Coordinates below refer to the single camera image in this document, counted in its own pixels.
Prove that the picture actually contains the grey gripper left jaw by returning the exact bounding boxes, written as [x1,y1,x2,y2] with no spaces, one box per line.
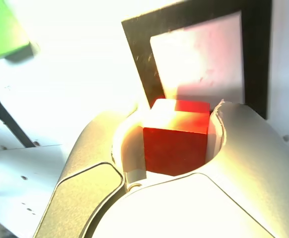
[34,109,147,238]

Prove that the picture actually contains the black tape strip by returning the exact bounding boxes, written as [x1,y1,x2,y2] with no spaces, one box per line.
[0,83,38,148]

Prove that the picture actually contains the black tape square outline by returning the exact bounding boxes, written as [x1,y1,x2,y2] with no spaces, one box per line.
[121,0,273,120]

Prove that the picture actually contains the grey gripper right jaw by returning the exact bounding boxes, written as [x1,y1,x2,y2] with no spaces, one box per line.
[84,99,289,238]

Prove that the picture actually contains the green cube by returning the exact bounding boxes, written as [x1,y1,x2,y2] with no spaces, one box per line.
[0,0,35,63]

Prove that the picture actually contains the red cube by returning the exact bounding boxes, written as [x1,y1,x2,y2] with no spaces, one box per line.
[143,98,211,177]

